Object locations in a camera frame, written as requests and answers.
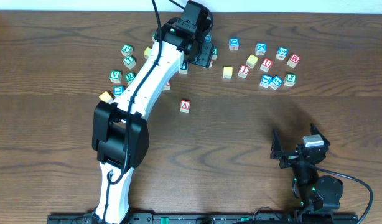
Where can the red A letter block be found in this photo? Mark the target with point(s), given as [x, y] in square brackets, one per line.
[184, 106]

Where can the blue D block right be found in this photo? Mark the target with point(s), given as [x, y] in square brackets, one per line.
[234, 44]

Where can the yellow S block centre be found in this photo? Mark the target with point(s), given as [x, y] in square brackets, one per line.
[227, 72]

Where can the yellow O letter block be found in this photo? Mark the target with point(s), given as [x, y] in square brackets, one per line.
[252, 61]

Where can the green Z letter block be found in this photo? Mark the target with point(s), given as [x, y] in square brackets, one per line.
[153, 37]

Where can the blue D block upper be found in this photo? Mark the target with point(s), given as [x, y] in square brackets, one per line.
[208, 38]

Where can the red I letter block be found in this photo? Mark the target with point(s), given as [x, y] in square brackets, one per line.
[243, 71]

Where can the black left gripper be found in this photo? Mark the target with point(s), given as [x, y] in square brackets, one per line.
[205, 58]

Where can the blue G letter block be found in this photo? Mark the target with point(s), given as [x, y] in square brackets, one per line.
[276, 82]

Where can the yellow block far left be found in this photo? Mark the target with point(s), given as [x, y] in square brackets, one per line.
[107, 97]

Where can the blue X letter block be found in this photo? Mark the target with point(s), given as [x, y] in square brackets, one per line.
[260, 48]

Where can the blue P letter block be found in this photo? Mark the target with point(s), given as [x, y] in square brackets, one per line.
[184, 68]

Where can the red U block right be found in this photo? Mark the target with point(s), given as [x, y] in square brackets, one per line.
[266, 65]

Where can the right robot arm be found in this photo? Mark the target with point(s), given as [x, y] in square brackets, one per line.
[317, 193]

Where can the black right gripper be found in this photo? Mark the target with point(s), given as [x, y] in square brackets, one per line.
[277, 150]

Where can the red M letter block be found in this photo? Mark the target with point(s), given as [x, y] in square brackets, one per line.
[293, 60]

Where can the green J block right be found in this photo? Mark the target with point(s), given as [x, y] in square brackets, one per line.
[290, 80]

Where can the green J block left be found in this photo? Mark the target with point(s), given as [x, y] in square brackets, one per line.
[127, 50]

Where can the green R letter block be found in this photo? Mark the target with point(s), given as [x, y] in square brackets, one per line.
[130, 77]

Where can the green B letter block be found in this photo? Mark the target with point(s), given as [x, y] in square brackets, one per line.
[215, 53]

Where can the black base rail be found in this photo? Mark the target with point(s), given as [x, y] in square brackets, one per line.
[261, 217]

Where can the green V letter block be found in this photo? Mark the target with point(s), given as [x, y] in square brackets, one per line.
[115, 76]

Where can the yellow block beside S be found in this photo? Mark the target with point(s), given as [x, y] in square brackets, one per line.
[147, 53]

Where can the blue d block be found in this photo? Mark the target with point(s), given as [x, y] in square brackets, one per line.
[208, 38]
[234, 44]

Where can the blue L block left cluster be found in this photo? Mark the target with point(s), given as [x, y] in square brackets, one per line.
[118, 90]

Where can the green j block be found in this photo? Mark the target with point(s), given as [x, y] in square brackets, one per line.
[127, 50]
[290, 80]

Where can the red E letter block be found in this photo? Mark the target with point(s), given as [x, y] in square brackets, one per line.
[167, 86]

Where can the blue I letter block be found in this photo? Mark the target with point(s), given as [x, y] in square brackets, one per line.
[265, 81]

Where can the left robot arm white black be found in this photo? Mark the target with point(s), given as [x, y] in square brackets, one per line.
[120, 134]

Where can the blue 2 number block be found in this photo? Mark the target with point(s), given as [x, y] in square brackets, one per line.
[281, 53]

